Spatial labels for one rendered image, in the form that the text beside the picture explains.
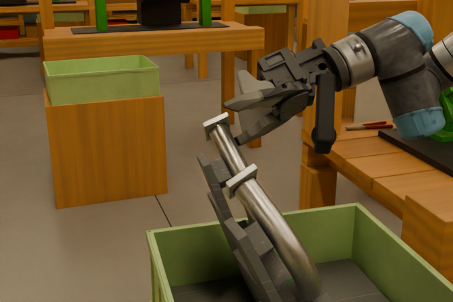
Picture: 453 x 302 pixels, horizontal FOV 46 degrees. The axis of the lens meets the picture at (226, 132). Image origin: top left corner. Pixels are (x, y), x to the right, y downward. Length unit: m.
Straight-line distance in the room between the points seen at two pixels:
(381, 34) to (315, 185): 0.96
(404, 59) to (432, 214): 0.47
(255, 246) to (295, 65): 0.31
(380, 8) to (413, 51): 0.93
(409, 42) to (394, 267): 0.39
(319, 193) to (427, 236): 0.58
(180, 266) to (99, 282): 1.60
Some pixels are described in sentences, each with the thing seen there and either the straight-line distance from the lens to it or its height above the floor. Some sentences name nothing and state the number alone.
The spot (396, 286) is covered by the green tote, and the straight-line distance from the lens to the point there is 1.00.
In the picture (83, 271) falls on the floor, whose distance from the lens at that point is 2.69.
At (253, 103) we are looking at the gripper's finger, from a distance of 0.74.
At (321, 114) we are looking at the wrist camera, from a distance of 0.79.
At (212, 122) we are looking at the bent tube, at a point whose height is 1.19.
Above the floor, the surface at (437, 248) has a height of 0.83.
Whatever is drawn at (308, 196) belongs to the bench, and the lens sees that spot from 1.77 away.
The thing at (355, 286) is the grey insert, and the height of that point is 0.85.
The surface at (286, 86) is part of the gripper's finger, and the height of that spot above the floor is 1.25.
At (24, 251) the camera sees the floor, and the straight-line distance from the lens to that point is 2.93.
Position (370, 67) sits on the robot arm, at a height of 1.26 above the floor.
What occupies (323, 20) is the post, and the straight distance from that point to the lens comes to 1.60.
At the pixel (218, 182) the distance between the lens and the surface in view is 0.76.
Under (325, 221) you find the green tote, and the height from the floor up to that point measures 0.93.
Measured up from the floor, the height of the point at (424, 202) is 0.90.
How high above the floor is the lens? 1.43
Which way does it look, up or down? 19 degrees down
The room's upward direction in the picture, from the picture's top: straight up
